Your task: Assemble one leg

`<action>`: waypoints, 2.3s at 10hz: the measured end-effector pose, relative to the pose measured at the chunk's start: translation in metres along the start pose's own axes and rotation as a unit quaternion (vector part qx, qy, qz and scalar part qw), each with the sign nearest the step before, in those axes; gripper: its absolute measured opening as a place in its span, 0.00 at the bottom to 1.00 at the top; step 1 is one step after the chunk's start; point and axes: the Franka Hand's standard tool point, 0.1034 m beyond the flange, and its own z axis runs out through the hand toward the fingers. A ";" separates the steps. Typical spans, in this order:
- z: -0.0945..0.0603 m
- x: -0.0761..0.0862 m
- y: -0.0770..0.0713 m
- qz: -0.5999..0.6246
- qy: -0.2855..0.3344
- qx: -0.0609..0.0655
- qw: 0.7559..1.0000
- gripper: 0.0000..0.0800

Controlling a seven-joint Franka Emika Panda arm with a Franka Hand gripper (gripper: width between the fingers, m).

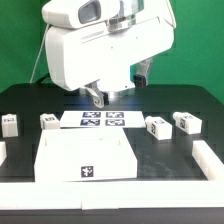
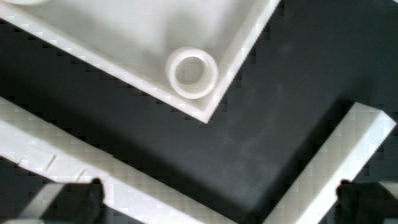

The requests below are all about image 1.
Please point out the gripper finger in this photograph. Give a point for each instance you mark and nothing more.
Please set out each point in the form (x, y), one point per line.
(141, 78)
(97, 95)

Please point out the white marker sheet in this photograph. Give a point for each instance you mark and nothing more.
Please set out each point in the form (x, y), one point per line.
(127, 119)

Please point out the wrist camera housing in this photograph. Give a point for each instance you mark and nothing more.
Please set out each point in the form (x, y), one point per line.
(76, 14)

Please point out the white U-shaped obstacle fence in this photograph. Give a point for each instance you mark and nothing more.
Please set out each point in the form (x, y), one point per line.
(111, 195)

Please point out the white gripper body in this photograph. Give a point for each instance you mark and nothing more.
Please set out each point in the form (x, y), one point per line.
(77, 58)

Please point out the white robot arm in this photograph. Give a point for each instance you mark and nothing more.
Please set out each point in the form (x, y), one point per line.
(131, 13)

